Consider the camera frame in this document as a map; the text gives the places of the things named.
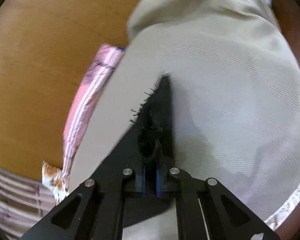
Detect black pants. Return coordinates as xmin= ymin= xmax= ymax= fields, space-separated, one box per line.
xmin=90 ymin=72 xmax=180 ymax=227

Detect floral pillow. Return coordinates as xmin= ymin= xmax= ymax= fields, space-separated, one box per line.
xmin=42 ymin=161 xmax=69 ymax=205

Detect striped pink curtain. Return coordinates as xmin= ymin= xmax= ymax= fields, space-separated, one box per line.
xmin=0 ymin=168 xmax=55 ymax=239

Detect beige textured mattress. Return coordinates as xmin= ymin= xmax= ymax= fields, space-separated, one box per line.
xmin=68 ymin=0 xmax=300 ymax=240

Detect pink striped baby blanket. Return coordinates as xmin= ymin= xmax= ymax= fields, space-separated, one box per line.
xmin=62 ymin=44 xmax=125 ymax=179

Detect wooden headboard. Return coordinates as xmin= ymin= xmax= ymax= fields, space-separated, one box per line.
xmin=0 ymin=0 xmax=138 ymax=180

